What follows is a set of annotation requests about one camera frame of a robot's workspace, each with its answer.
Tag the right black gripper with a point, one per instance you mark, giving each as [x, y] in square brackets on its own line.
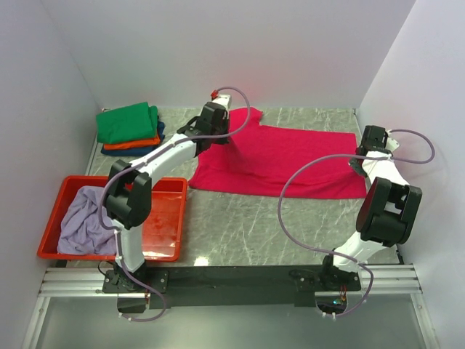
[354, 165]

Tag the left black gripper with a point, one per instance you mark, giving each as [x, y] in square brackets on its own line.
[225, 122]

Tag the pink red t-shirt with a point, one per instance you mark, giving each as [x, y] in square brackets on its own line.
[262, 161]

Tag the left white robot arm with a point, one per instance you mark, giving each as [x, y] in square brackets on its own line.
[127, 198]

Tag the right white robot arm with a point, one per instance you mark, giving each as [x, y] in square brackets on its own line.
[386, 216]

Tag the folded orange t-shirt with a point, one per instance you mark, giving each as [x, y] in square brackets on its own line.
[133, 144]

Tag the folded green t-shirt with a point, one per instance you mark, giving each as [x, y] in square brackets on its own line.
[121, 125]

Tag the folded navy t-shirt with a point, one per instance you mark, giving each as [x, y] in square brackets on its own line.
[137, 151]

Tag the red plastic bin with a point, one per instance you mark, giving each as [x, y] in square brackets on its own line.
[161, 232]

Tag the lavender t-shirt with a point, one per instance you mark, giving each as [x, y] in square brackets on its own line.
[80, 230]

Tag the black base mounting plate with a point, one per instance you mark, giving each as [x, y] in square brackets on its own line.
[226, 285]

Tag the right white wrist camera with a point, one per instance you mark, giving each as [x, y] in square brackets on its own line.
[391, 143]

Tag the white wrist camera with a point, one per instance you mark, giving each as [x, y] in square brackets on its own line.
[391, 143]
[224, 100]

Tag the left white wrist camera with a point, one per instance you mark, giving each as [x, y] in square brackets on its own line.
[224, 100]

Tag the aluminium rail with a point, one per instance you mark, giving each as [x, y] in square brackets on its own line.
[88, 282]

